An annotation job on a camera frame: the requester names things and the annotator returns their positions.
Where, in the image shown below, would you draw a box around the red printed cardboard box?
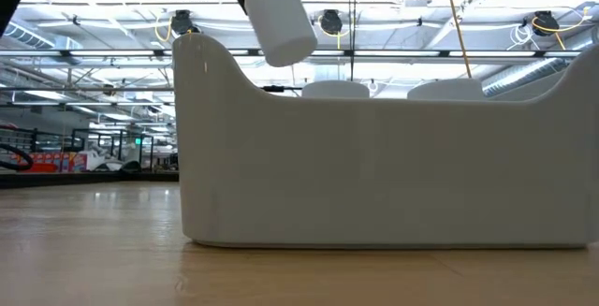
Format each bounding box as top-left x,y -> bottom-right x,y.
13,152 -> 89,174

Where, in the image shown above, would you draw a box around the thin black hanging pole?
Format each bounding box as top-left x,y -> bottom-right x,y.
347,0 -> 358,82

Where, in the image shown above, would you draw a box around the black metal rack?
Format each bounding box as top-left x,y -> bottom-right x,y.
69,128 -> 179,172

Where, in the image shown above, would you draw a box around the black ceiling cable reel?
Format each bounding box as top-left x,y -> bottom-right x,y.
531,10 -> 561,37
169,9 -> 203,36
318,8 -> 344,37

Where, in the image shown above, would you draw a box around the silver ribbed ventilation duct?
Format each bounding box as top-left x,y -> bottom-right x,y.
481,56 -> 575,98

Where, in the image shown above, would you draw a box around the black cable loop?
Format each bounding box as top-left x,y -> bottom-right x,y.
0,142 -> 35,172

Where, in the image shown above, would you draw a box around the white plastic basket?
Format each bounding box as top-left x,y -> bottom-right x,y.
172,33 -> 599,249

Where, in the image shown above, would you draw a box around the black horizontal frame bar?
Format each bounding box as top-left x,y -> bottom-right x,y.
260,84 -> 304,95

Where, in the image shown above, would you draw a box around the thin yellow cable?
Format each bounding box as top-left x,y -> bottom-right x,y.
441,0 -> 474,80

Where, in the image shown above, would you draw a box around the white items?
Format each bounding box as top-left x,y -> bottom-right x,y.
406,78 -> 486,102

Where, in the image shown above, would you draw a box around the white pill bottle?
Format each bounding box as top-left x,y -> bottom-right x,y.
235,0 -> 319,68

